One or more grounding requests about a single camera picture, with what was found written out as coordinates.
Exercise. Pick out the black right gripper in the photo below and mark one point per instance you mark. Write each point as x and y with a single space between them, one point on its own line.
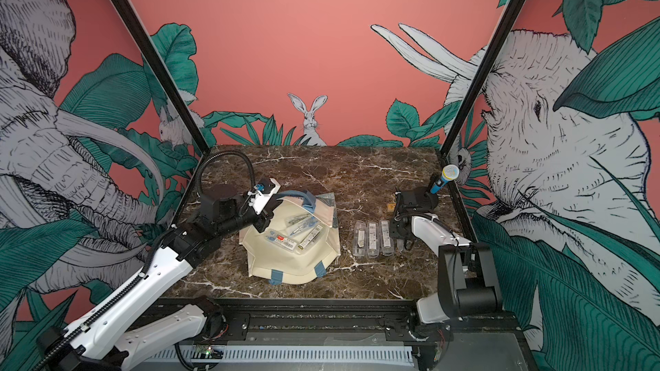
394 220

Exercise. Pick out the clear plastic compass case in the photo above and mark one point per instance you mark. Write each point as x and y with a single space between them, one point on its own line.
359 239

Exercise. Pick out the cream canvas tote bag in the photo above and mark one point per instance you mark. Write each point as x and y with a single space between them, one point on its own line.
277 265

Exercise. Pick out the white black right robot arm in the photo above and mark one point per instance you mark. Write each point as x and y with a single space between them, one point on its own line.
467 277

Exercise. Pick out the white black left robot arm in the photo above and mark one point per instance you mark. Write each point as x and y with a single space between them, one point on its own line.
175 253

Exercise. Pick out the blue microphone on black stand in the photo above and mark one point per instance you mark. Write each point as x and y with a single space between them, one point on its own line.
448 174

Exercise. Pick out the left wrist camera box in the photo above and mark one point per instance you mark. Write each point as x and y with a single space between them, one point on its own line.
262 193

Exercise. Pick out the black front mounting rail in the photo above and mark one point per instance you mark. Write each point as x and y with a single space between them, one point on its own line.
396 319

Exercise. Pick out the white perforated cable tray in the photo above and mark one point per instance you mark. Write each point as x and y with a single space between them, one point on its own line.
387 355

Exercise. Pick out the black left frame post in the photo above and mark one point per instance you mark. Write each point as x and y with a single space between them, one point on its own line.
136 28

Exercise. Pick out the black frame post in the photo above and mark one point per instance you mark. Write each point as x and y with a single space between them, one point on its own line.
136 28
505 25

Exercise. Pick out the black right frame post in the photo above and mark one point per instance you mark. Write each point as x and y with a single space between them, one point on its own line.
505 25

